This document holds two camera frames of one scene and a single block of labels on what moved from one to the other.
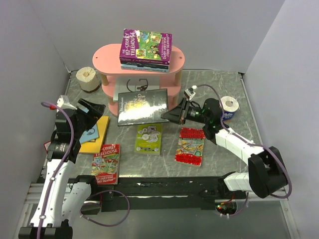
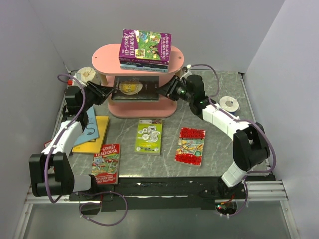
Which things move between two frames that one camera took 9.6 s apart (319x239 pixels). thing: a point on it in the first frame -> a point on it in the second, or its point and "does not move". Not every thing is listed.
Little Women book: x=144 y=64 does not move
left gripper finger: x=88 y=113 -> x=98 y=92
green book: x=148 y=139 does not move
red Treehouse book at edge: x=105 y=164 does not move
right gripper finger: x=179 y=109 -> x=168 y=89
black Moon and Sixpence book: x=142 y=107 -> x=135 y=87
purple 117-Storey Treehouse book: x=143 y=46 does not move
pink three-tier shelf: x=106 y=60 does not move
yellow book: x=94 y=147 does not move
